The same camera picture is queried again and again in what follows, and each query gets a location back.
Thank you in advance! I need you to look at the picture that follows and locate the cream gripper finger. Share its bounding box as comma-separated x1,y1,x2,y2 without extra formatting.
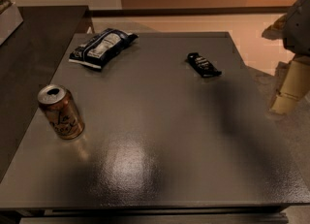
262,16,286,40
270,55,310,114

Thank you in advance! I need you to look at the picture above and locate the white box with snack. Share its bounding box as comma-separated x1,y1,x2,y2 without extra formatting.
0,0,23,46

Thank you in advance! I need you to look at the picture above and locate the blue white chip bag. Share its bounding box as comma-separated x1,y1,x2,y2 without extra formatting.
69,28,139,70

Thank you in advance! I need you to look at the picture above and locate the black rxbar chocolate wrapper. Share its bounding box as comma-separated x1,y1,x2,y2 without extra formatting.
187,52,222,78

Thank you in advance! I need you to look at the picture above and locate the orange La Croix can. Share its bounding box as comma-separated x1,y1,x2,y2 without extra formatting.
37,84,84,140

